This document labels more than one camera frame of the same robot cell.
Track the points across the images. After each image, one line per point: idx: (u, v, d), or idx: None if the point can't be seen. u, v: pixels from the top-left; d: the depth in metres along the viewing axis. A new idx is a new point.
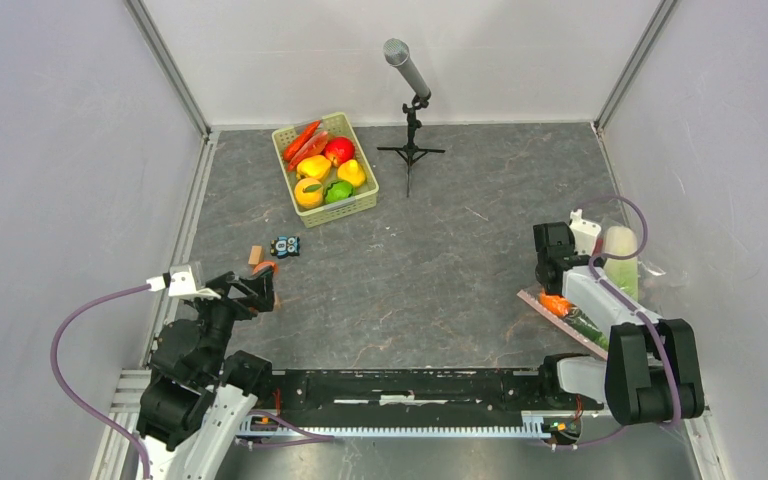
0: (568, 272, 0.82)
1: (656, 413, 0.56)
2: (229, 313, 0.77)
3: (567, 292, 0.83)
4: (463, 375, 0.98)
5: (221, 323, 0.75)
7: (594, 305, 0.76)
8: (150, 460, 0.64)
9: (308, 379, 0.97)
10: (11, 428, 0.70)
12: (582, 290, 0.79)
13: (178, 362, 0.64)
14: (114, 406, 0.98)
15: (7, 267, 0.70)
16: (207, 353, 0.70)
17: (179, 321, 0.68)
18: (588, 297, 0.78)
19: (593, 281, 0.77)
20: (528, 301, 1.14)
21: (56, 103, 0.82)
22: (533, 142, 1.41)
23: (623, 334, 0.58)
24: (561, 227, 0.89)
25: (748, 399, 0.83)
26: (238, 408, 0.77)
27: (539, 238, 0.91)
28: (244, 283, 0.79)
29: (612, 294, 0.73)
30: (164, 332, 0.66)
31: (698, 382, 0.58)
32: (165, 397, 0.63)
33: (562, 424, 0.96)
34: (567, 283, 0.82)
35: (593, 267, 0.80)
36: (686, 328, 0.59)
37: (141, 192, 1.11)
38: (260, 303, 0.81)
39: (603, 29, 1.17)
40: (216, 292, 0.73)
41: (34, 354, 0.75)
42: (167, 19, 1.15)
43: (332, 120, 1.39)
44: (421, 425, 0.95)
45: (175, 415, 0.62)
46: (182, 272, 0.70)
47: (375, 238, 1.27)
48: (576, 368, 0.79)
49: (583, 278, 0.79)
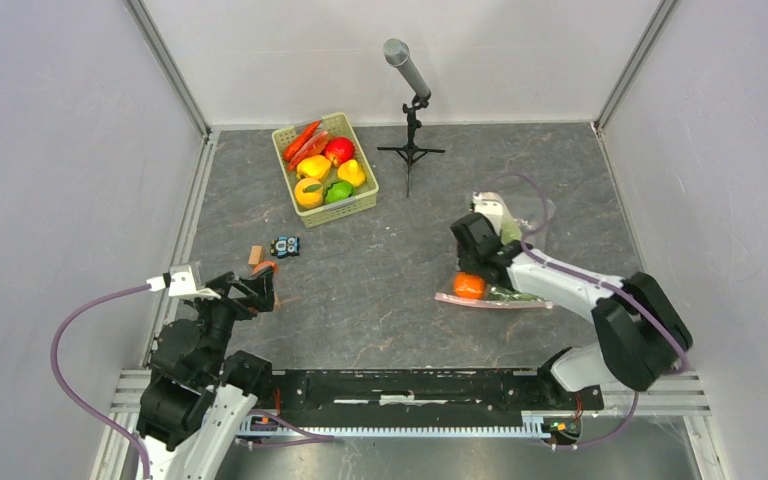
0: (513, 268, 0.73)
1: (663, 366, 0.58)
2: (230, 314, 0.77)
3: (520, 287, 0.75)
4: (463, 375, 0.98)
5: (220, 324, 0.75)
7: (554, 290, 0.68)
8: (150, 459, 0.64)
9: (308, 380, 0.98)
10: (11, 428, 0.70)
12: (531, 279, 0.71)
13: (179, 362, 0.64)
14: (114, 406, 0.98)
15: (8, 266, 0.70)
16: (207, 353, 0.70)
17: (179, 321, 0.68)
18: (539, 283, 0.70)
19: (540, 266, 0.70)
20: (450, 299, 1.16)
21: (56, 103, 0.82)
22: (533, 142, 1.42)
23: (606, 312, 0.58)
24: (479, 222, 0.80)
25: (748, 399, 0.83)
26: (237, 408, 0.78)
27: (462, 239, 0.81)
28: (244, 283, 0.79)
29: (565, 272, 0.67)
30: (163, 332, 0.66)
31: (678, 321, 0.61)
32: (164, 397, 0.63)
33: (562, 424, 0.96)
34: (516, 279, 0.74)
35: (532, 252, 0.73)
36: (649, 280, 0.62)
37: (141, 192, 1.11)
38: (260, 303, 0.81)
39: (603, 29, 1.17)
40: (216, 292, 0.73)
41: (35, 354, 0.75)
42: (166, 19, 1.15)
43: (332, 120, 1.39)
44: (422, 425, 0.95)
45: (175, 415, 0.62)
46: (183, 272, 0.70)
47: (375, 237, 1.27)
48: (570, 363, 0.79)
49: (528, 267, 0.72)
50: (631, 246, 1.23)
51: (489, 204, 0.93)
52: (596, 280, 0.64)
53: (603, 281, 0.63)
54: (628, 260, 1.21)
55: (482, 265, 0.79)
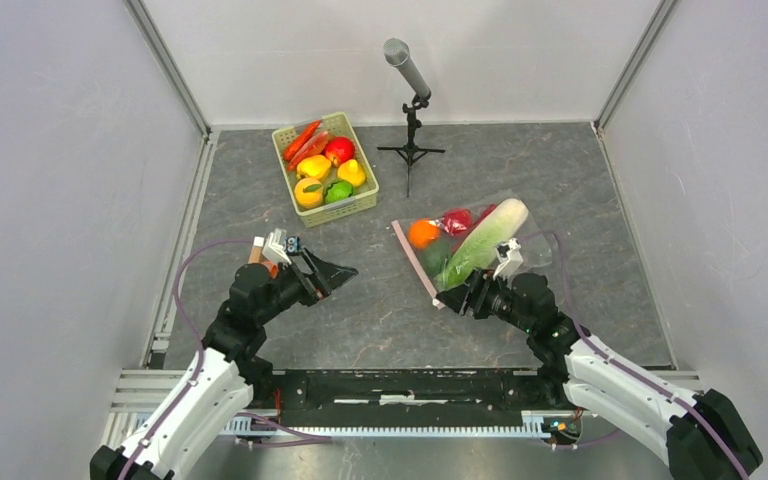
0: (570, 355, 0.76)
1: None
2: (296, 286, 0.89)
3: (571, 372, 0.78)
4: (463, 376, 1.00)
5: (286, 290, 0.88)
7: (616, 390, 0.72)
8: (190, 385, 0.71)
9: (308, 380, 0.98)
10: (13, 430, 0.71)
12: (592, 374, 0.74)
13: (248, 293, 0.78)
14: (114, 406, 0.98)
15: (9, 264, 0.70)
16: (268, 304, 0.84)
17: (259, 265, 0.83)
18: (601, 380, 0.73)
19: (603, 362, 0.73)
20: (397, 229, 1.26)
21: (57, 104, 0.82)
22: (533, 142, 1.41)
23: (680, 434, 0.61)
24: (546, 296, 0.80)
25: (746, 399, 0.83)
26: (237, 393, 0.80)
27: (524, 303, 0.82)
28: (310, 261, 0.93)
29: (633, 377, 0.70)
30: (241, 270, 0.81)
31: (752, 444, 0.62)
32: (224, 328, 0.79)
33: (562, 424, 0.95)
34: (572, 366, 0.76)
35: (590, 342, 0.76)
36: (723, 401, 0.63)
37: (140, 193, 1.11)
38: (324, 287, 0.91)
39: (604, 28, 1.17)
40: (287, 258, 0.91)
41: (35, 354, 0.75)
42: (166, 19, 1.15)
43: (332, 120, 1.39)
44: (421, 424, 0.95)
45: (230, 343, 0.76)
46: (271, 234, 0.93)
47: (375, 237, 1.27)
48: (589, 390, 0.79)
49: (589, 360, 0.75)
50: (631, 246, 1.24)
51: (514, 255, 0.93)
52: (667, 393, 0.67)
53: (675, 396, 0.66)
54: (628, 259, 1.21)
55: (539, 342, 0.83)
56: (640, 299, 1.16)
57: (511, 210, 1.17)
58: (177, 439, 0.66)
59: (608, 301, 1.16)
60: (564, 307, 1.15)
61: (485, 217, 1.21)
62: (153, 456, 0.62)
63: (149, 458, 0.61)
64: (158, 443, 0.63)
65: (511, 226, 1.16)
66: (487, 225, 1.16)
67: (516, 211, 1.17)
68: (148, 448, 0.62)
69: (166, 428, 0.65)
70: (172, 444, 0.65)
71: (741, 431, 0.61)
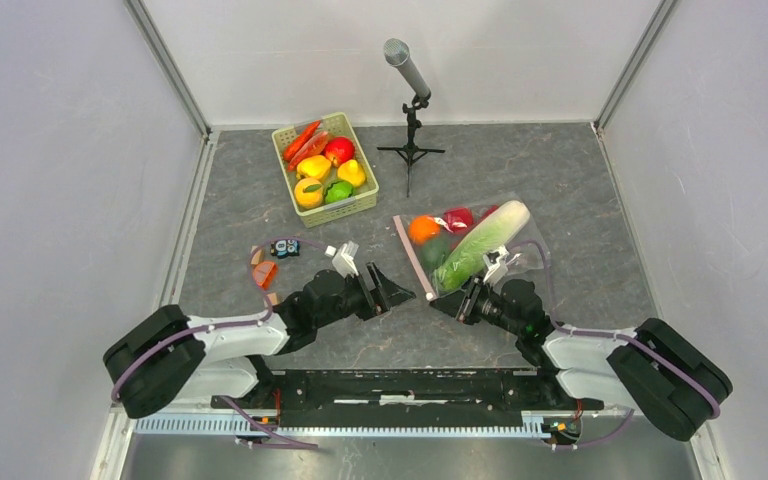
0: (547, 343, 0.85)
1: (700, 408, 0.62)
2: (357, 297, 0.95)
3: (557, 364, 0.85)
4: (463, 376, 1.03)
5: (351, 299, 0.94)
7: (584, 353, 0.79)
8: (255, 322, 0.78)
9: (308, 380, 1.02)
10: (13, 429, 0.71)
12: (567, 350, 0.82)
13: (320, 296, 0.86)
14: (114, 406, 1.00)
15: (8, 265, 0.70)
16: (331, 311, 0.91)
17: (338, 274, 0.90)
18: (574, 352, 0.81)
19: (568, 336, 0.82)
20: (397, 226, 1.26)
21: (56, 103, 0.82)
22: (533, 142, 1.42)
23: (622, 358, 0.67)
24: (532, 301, 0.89)
25: (751, 399, 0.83)
26: (246, 382, 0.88)
27: (515, 307, 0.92)
28: (376, 276, 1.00)
29: (589, 336, 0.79)
30: (322, 272, 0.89)
31: (706, 361, 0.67)
32: (288, 315, 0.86)
33: (562, 424, 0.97)
34: (554, 355, 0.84)
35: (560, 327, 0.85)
36: (660, 325, 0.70)
37: (140, 193, 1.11)
38: (384, 303, 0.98)
39: (603, 29, 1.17)
40: (355, 269, 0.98)
41: (32, 353, 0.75)
42: (166, 19, 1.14)
43: (332, 120, 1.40)
44: (421, 424, 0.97)
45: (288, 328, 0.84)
46: (346, 246, 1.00)
47: (375, 238, 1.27)
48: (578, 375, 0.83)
49: (559, 340, 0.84)
50: (631, 246, 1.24)
51: (501, 264, 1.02)
52: (612, 335, 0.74)
53: (617, 334, 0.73)
54: (628, 260, 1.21)
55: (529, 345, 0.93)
56: (639, 299, 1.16)
57: (510, 213, 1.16)
58: (218, 349, 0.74)
59: (608, 302, 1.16)
60: (564, 307, 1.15)
61: (486, 217, 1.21)
62: (207, 342, 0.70)
63: (204, 340, 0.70)
64: (214, 338, 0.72)
65: (510, 226, 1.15)
66: (486, 224, 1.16)
67: (516, 212, 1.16)
68: (208, 335, 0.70)
69: (225, 333, 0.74)
70: (217, 348, 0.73)
71: (685, 349, 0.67)
